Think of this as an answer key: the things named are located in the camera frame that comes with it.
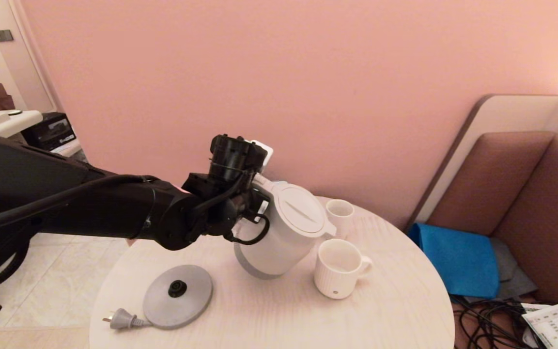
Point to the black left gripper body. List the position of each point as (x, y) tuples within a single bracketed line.
[(235, 160)]

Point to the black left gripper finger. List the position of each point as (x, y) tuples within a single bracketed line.
[(258, 206)]

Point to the white electric kettle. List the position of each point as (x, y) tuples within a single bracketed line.
[(288, 232)]

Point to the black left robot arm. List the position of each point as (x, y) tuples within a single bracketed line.
[(90, 213)]

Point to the small white cup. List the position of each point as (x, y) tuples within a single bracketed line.
[(342, 213)]

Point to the grey round kettle base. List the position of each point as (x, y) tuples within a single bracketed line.
[(194, 300)]

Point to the white stool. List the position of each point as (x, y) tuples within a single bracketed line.
[(68, 149)]

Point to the grey power plug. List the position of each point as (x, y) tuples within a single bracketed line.
[(121, 320)]

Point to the black box appliance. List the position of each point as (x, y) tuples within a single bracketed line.
[(49, 132)]

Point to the blue cloth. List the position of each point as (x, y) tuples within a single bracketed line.
[(458, 261)]

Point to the white washbasin counter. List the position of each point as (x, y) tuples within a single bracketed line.
[(12, 123)]

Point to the grey felt mat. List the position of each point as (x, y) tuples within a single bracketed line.
[(506, 266)]

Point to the brown upholstered sofa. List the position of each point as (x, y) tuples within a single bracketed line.
[(540, 208)]

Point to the printed paper sheet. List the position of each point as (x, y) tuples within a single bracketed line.
[(550, 327)]

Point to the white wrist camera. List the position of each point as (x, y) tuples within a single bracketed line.
[(264, 151)]

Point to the grey wall switch plate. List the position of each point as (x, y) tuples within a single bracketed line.
[(3, 35)]

